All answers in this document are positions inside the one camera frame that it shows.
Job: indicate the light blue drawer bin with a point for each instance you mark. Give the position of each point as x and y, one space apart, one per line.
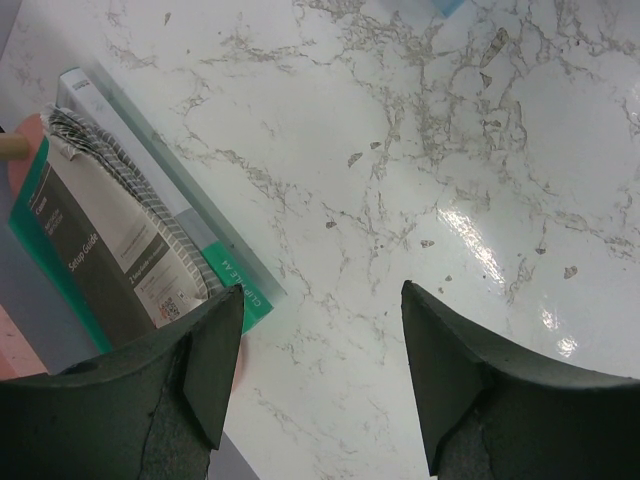
447 7

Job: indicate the stack of books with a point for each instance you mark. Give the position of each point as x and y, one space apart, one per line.
122 238

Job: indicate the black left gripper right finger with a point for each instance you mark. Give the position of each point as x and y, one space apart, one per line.
490 408

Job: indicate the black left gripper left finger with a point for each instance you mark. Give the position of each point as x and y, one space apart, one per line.
152 409

